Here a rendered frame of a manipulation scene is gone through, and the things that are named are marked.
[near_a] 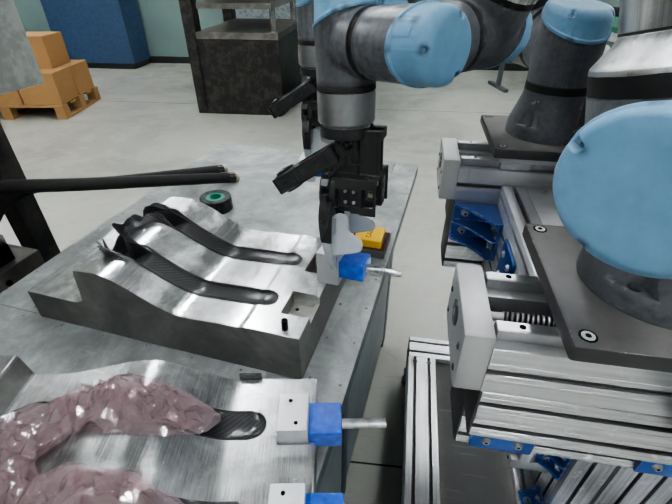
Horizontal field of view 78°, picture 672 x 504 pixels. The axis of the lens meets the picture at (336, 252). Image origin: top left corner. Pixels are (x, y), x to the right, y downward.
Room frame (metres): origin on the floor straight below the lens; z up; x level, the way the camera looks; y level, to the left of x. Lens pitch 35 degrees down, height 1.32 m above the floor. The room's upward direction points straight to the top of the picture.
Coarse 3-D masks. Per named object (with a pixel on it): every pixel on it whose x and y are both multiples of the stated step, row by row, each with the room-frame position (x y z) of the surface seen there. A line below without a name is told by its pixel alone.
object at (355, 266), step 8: (320, 248) 0.53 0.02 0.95; (320, 256) 0.52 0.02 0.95; (344, 256) 0.53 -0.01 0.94; (352, 256) 0.53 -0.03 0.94; (360, 256) 0.53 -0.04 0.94; (368, 256) 0.53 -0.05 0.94; (320, 264) 0.52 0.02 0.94; (328, 264) 0.51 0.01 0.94; (336, 264) 0.51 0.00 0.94; (344, 264) 0.51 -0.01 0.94; (352, 264) 0.51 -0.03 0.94; (360, 264) 0.51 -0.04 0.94; (368, 264) 0.52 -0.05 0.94; (320, 272) 0.52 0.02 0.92; (328, 272) 0.51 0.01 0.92; (336, 272) 0.51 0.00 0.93; (344, 272) 0.51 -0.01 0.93; (352, 272) 0.50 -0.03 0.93; (360, 272) 0.50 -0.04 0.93; (376, 272) 0.51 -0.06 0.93; (384, 272) 0.50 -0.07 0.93; (392, 272) 0.50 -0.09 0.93; (400, 272) 0.50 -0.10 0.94; (320, 280) 0.52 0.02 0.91; (328, 280) 0.51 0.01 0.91; (336, 280) 0.51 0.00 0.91; (360, 280) 0.50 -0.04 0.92
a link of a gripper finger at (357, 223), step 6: (336, 210) 0.56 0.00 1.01; (348, 216) 0.56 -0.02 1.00; (354, 216) 0.56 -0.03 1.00; (360, 216) 0.56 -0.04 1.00; (354, 222) 0.56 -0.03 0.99; (360, 222) 0.56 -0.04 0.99; (366, 222) 0.56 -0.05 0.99; (372, 222) 0.55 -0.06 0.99; (354, 228) 0.56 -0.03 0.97; (360, 228) 0.56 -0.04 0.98; (366, 228) 0.56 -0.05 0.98; (372, 228) 0.55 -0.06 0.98
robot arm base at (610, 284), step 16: (592, 256) 0.35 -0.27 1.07; (592, 272) 0.34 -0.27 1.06; (608, 272) 0.33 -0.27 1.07; (624, 272) 0.32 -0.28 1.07; (592, 288) 0.33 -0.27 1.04; (608, 288) 0.32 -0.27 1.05; (624, 288) 0.31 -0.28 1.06; (640, 288) 0.31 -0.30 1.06; (656, 288) 0.29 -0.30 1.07; (624, 304) 0.30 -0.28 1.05; (640, 304) 0.29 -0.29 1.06; (656, 304) 0.29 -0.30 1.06; (656, 320) 0.28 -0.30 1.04
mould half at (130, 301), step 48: (144, 240) 0.59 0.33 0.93; (192, 240) 0.63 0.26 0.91; (240, 240) 0.67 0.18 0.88; (288, 240) 0.66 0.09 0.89; (48, 288) 0.55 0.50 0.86; (96, 288) 0.50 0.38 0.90; (144, 288) 0.49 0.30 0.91; (288, 288) 0.51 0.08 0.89; (336, 288) 0.58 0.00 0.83; (144, 336) 0.48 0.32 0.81; (192, 336) 0.45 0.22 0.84; (240, 336) 0.43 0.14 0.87; (288, 336) 0.41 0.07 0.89
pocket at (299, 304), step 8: (296, 296) 0.51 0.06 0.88; (304, 296) 0.50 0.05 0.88; (312, 296) 0.50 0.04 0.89; (288, 304) 0.49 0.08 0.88; (296, 304) 0.51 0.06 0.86; (304, 304) 0.50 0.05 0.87; (312, 304) 0.50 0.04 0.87; (288, 312) 0.48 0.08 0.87; (296, 312) 0.49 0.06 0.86; (304, 312) 0.49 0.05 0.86; (312, 312) 0.47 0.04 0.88
